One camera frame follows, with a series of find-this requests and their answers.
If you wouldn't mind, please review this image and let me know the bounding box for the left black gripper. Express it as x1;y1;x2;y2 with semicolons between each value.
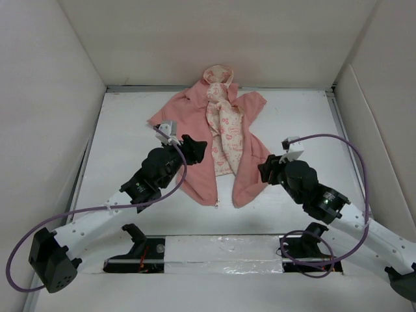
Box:
159;135;205;189

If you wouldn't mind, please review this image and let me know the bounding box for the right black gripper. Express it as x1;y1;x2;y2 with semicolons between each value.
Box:
258;151;302;204

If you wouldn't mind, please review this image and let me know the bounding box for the pink hooded jacket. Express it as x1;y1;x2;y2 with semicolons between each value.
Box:
148;65;270;208

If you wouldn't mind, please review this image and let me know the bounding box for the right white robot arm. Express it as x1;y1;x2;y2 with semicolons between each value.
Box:
258;155;415;302

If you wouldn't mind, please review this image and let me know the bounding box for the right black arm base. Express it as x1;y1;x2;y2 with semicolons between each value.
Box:
276;222;343;275

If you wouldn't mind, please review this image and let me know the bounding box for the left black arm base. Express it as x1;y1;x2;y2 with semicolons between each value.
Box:
103;224;166;274

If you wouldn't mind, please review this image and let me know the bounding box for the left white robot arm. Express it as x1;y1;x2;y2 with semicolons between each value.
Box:
29;135;207;293

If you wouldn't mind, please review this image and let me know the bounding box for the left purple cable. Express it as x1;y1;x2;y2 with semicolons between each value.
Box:
5;125;189;291

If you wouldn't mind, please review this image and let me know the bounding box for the purple cable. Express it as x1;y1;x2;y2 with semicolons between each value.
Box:
279;134;373;279
5;125;189;291

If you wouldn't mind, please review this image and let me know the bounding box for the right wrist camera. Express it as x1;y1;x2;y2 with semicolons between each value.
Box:
279;136;304;163

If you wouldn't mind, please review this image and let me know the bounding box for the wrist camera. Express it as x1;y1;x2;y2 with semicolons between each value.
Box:
155;120;180;145
279;136;304;163

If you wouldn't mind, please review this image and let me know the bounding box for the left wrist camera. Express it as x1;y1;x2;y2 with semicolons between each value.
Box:
155;120;180;145

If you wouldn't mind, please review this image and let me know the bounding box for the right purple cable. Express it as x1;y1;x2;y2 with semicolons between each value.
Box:
279;134;373;279

